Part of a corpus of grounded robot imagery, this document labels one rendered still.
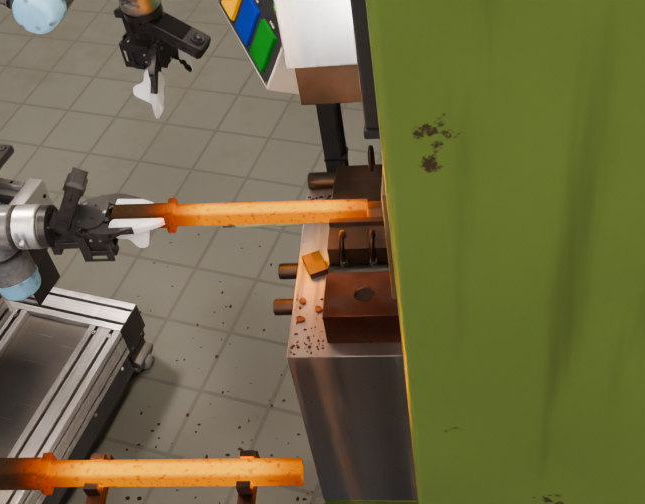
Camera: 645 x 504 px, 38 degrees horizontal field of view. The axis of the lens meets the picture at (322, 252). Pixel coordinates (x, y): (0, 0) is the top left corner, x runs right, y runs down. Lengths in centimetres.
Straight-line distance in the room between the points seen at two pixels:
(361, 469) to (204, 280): 125
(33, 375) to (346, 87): 146
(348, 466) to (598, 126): 105
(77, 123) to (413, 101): 285
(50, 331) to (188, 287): 46
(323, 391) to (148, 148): 194
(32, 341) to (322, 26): 161
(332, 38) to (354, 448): 76
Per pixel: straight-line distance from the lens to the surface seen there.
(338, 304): 136
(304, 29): 110
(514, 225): 78
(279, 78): 178
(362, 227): 144
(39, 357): 249
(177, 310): 273
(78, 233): 155
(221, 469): 129
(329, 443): 159
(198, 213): 149
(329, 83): 120
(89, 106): 355
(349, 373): 142
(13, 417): 240
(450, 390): 97
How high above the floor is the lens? 203
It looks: 47 degrees down
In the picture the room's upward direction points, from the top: 11 degrees counter-clockwise
